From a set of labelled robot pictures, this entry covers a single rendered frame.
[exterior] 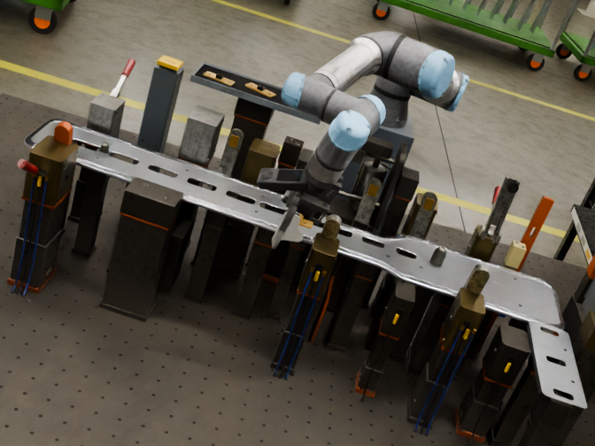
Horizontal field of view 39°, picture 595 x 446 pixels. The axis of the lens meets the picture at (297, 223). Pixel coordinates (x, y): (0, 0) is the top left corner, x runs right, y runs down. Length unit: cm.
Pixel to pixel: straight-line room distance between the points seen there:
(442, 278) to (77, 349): 87
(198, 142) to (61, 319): 56
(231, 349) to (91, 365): 35
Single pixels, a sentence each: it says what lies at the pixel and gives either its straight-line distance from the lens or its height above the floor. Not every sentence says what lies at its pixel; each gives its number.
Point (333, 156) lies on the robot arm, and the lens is 170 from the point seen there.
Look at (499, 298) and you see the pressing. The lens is 210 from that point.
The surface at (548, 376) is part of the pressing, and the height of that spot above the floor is 100.
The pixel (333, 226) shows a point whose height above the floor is 108.
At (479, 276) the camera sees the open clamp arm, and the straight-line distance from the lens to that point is 193.
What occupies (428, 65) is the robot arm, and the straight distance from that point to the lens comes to 209.
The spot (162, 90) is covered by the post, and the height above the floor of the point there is 108.
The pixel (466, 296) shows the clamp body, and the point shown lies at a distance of 194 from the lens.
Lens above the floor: 194
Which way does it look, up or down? 27 degrees down
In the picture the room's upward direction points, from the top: 19 degrees clockwise
